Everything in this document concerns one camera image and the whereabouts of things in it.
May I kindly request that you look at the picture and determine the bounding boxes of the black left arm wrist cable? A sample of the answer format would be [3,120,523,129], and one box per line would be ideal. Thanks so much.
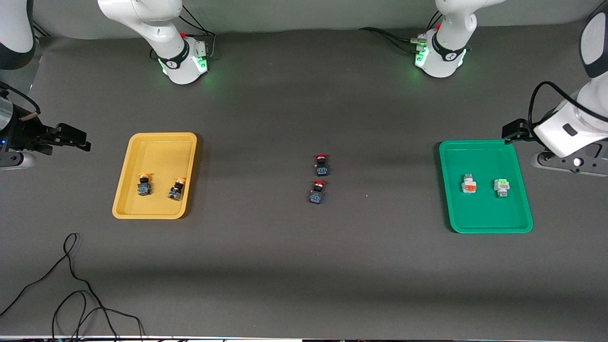
[529,81,608,138]

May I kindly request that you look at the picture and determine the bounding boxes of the yellow plastic tray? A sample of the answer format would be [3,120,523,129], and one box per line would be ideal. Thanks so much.
[112,133,198,219]

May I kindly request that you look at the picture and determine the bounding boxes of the black right arm base cable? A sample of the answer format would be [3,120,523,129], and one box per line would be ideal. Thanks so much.
[171,2,217,61]

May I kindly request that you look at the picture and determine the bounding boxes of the loose thin black cable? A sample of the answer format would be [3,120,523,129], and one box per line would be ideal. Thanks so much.
[0,233,145,342]

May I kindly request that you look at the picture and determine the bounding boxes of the dark grey table mat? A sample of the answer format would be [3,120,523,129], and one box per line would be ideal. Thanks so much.
[0,23,608,339]

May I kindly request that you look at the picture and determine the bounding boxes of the green plastic tray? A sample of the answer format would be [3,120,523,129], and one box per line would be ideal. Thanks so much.
[439,140,533,234]

